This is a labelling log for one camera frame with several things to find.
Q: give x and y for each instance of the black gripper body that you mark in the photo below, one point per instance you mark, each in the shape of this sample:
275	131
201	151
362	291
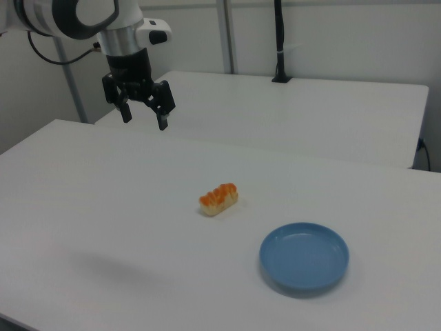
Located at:
130	70

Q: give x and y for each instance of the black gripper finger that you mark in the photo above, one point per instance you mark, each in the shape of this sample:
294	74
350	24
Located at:
162	103
126	113

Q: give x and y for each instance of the orange glazed bread loaf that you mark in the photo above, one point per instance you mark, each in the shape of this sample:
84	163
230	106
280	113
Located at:
217	201

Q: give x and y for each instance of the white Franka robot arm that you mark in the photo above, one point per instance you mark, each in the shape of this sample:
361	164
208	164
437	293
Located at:
113	38

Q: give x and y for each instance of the blue round plate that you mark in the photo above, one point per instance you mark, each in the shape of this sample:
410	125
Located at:
304	259

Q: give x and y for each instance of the grey metal partition post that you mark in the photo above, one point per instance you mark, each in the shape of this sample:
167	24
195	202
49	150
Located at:
227	38
70	82

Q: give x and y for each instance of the black camera stand pole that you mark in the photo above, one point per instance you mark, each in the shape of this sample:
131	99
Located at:
281	34

